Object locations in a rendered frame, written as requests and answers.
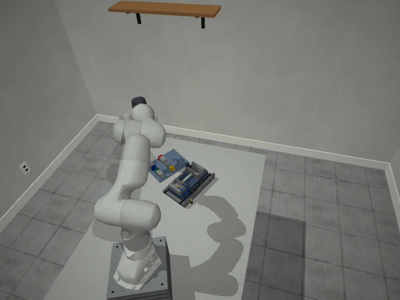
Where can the grey metal blank with blue end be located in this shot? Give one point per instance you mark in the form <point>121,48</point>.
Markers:
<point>152,166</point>

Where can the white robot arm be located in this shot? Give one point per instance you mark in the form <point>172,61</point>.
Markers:
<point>140,257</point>

